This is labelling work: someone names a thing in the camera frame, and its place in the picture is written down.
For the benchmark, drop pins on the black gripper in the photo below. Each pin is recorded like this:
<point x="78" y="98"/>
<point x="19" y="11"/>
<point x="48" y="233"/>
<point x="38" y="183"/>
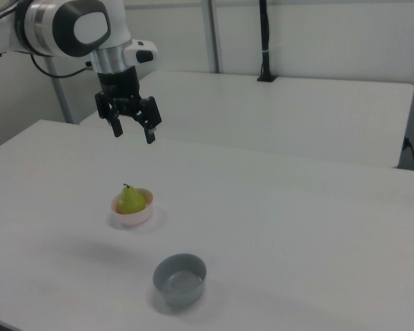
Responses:
<point x="119" y="82"/>

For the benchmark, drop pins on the green pear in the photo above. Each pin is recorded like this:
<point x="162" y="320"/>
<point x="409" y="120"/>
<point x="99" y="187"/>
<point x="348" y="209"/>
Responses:
<point x="131" y="203"/>

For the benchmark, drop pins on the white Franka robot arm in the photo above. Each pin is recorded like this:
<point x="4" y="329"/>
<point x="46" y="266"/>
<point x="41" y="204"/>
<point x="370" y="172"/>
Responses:
<point x="89" y="31"/>

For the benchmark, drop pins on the pink plastic bowl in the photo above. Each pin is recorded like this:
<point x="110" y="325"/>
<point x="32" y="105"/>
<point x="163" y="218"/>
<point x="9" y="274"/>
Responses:
<point x="134" y="220"/>

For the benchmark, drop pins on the grey plastic bowl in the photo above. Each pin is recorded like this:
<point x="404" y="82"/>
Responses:
<point x="179" y="293"/>

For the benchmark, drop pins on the grey aluminium frame post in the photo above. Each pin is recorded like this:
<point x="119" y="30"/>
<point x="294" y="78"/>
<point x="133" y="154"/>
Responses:
<point x="212" y="34"/>
<point x="60" y="96"/>

